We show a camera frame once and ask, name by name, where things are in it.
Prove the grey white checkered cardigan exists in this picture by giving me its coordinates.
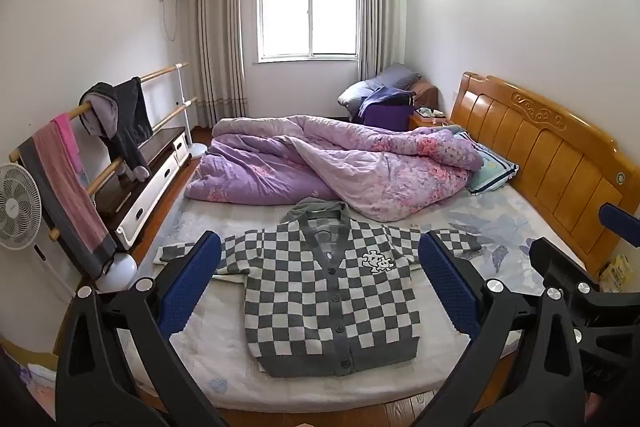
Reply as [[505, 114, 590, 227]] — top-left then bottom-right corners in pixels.
[[159, 199, 483, 379]]

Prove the cardboard box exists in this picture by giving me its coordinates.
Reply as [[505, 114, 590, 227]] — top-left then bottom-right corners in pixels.
[[0, 339, 58, 370]]

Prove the dark and white cabinet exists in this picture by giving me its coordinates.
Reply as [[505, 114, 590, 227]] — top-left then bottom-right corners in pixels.
[[95, 127, 191, 253]]

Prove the pile of pillows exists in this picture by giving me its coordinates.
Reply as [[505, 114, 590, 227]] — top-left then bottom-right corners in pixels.
[[337, 63, 423, 112]]

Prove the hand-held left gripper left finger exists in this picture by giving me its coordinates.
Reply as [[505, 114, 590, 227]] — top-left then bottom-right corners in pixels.
[[55, 231, 227, 427]]

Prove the wooden nightstand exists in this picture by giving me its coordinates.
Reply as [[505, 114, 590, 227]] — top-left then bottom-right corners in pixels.
[[409, 107, 453, 131]]

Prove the dark grey garment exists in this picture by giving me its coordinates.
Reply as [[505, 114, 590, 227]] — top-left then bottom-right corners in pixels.
[[80, 77, 153, 180]]

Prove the brown armchair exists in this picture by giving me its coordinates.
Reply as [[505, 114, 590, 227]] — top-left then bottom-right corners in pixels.
[[414, 79, 440, 112]]

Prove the wooden ballet barre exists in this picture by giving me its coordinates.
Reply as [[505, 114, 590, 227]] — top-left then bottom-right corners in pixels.
[[9, 62, 208, 293]]

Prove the grey striped curtain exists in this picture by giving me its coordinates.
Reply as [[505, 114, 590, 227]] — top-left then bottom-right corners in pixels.
[[357, 0, 407, 80], [187, 0, 249, 128]]

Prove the yellow packet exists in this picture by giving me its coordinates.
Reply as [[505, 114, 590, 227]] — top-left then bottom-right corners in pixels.
[[599, 254, 636, 293]]

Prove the light blue pillow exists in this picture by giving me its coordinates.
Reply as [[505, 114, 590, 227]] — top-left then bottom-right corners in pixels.
[[452, 129, 521, 195]]

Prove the purple suitcase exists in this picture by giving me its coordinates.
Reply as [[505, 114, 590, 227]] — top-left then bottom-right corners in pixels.
[[364, 94, 416, 131]]

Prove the window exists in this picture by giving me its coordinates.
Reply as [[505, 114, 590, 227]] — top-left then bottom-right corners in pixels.
[[256, 0, 360, 62]]

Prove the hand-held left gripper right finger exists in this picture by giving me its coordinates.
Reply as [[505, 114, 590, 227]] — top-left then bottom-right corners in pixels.
[[410, 231, 586, 427]]

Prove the air conditioner cable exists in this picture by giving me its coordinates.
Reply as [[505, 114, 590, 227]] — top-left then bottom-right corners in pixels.
[[159, 0, 178, 42]]

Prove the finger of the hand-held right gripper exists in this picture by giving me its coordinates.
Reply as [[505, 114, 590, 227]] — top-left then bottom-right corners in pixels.
[[529, 238, 640, 348], [599, 203, 640, 250]]

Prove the white cloth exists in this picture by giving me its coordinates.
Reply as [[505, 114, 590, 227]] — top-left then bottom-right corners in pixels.
[[117, 207, 451, 388]]

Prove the wooden bed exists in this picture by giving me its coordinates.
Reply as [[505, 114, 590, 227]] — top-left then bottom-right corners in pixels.
[[117, 72, 640, 410]]

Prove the white standing fan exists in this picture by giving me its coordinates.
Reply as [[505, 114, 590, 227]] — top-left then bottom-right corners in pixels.
[[0, 163, 63, 353]]

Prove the pink and grey towel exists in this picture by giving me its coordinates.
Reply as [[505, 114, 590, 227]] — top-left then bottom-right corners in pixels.
[[19, 113, 118, 280]]

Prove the purple floral quilt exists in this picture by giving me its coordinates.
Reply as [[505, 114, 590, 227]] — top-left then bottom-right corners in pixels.
[[184, 114, 483, 223]]

